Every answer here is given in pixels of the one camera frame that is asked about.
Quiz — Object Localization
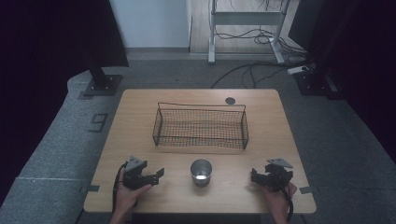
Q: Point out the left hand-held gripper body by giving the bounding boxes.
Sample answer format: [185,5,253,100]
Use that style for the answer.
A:
[122,155,153,191]

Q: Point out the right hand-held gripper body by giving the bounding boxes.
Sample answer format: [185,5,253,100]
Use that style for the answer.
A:
[263,157,294,192]

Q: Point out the metal cup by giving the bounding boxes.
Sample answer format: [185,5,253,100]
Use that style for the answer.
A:
[190,159,214,188]

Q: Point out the black wire mesh basket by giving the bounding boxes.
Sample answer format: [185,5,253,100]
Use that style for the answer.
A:
[151,101,250,150]

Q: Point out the person's left hand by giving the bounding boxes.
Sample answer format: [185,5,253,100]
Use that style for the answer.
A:
[114,170,153,217]

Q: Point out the person's right hand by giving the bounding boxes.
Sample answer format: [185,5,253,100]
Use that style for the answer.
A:
[263,181,298,218]

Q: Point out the dark floor tape numeral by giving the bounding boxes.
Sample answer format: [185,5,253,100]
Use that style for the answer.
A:
[88,113,109,133]

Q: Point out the black metal stand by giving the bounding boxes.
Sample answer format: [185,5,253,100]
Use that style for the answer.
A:
[293,46,345,101]
[83,57,124,97]

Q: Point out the white power strip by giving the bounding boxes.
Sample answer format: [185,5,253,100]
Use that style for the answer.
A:
[287,64,310,76]

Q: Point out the black curtain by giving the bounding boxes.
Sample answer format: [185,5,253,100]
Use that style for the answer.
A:
[288,0,396,157]
[0,0,130,206]

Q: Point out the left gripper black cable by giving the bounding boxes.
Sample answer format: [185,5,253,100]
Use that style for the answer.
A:
[111,161,129,213]

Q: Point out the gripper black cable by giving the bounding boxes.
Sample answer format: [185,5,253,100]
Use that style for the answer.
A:
[111,161,129,213]
[279,181,295,222]

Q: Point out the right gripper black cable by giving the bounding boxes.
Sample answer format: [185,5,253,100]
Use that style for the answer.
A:
[279,181,295,222]

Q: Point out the black floor cables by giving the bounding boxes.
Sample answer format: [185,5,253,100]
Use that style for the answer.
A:
[210,0,316,90]

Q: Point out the white wall panel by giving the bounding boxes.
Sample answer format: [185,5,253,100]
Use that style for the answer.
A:
[108,0,192,49]

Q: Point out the white desk frame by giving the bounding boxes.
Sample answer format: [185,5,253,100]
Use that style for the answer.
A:
[207,0,291,65]

